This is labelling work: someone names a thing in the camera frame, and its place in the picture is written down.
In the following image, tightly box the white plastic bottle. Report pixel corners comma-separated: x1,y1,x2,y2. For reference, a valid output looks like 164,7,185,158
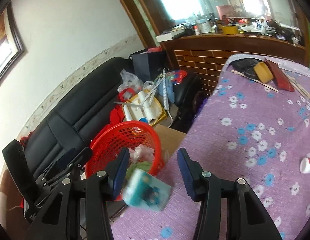
299,157,310,174

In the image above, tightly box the teal tissue pack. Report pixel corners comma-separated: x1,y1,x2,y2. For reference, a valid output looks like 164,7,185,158
122,169,172,212

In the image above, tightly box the green fluffy cloth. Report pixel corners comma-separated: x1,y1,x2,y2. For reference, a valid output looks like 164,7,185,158
125,161,152,180

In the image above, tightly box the person left hand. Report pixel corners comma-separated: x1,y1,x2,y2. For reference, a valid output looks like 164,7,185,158
0,170,27,231

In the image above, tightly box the red plastic mesh basket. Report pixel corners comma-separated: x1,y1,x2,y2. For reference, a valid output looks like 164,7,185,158
85,121,164,178

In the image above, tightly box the purple floral tablecloth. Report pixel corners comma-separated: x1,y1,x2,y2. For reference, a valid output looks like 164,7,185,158
112,55,310,239

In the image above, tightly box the clear crumpled plastic bag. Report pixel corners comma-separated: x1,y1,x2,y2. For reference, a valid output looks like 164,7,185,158
128,145,154,163

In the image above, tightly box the wooden stick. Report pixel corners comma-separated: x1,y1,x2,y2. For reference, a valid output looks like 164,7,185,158
230,69,279,93

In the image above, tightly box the dark red flat box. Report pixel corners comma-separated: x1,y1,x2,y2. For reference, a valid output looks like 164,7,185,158
264,58,295,92

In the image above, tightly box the yellow tub of clutter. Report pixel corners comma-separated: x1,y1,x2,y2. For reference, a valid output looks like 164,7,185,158
121,89,167,126

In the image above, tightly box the wooden chopsticks pair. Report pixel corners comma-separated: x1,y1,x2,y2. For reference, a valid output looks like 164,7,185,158
284,73,310,100

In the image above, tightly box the dark shopping bag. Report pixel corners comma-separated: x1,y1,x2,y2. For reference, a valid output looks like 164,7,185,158
128,49,167,82

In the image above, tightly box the brown wooden counter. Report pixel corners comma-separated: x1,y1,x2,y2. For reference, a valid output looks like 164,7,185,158
119,0,310,94

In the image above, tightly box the framed wall picture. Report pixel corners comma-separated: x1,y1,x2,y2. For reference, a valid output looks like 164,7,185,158
0,3,25,85

